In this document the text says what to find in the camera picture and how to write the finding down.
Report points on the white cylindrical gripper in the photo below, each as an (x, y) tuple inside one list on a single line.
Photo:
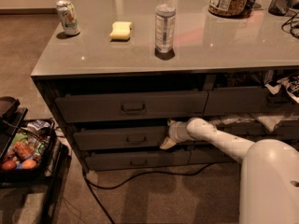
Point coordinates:
[(173, 132)]

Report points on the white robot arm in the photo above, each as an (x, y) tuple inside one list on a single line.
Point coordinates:
[(269, 191)]

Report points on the clear plastic bags in drawer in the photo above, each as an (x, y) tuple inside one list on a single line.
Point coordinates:
[(270, 121)]

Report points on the yellow sponge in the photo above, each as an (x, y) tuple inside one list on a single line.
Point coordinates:
[(121, 30)]

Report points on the clear plastic water bottle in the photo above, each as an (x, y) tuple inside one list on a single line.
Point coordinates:
[(165, 19)]

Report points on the black white patterned bag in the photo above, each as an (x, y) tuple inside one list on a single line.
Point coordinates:
[(290, 84)]

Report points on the orange fruit in basket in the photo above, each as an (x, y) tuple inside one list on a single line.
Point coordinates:
[(28, 164)]

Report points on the black basket of snacks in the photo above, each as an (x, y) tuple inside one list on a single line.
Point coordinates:
[(40, 137)]

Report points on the orange snack bag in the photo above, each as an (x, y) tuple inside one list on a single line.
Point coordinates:
[(22, 150)]

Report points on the green white soda can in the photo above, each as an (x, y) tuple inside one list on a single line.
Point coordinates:
[(68, 18)]

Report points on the black tray on cart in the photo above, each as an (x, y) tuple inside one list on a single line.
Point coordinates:
[(11, 118)]

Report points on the red apple in basket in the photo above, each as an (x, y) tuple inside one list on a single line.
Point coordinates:
[(9, 165)]

